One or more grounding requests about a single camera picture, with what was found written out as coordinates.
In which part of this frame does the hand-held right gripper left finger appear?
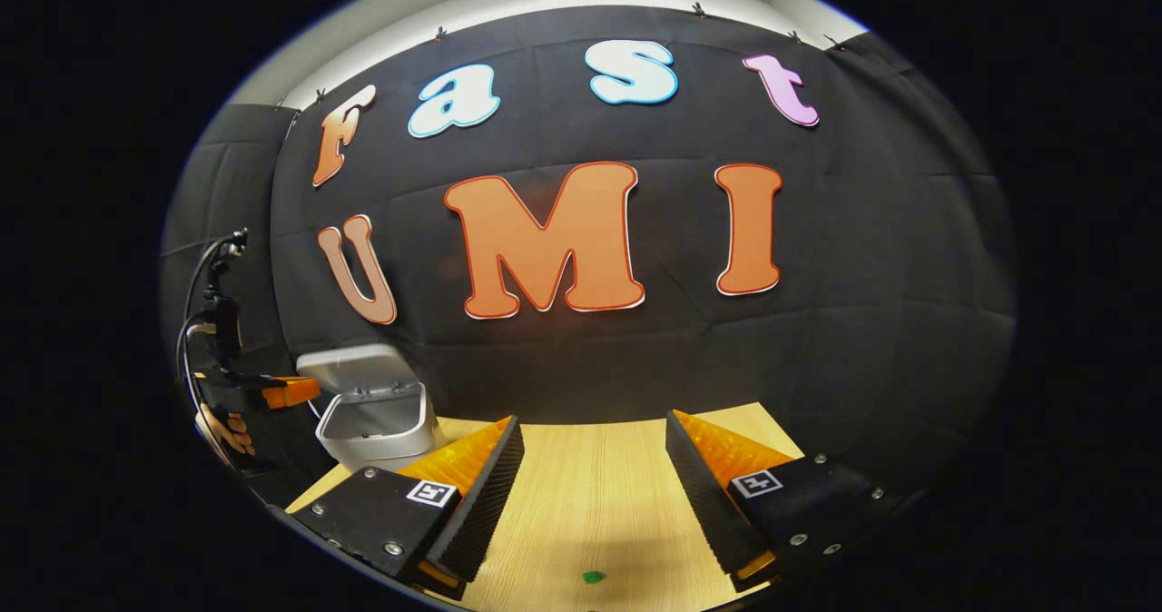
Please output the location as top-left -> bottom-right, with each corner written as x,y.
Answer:
292,415 -> 526,602

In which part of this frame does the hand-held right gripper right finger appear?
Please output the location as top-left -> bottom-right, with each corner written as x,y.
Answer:
665,410 -> 909,595

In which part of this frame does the white desktop garbage bin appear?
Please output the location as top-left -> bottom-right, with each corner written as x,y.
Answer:
297,344 -> 448,475

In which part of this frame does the wooden desktop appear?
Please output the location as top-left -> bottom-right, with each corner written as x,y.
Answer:
286,402 -> 805,612

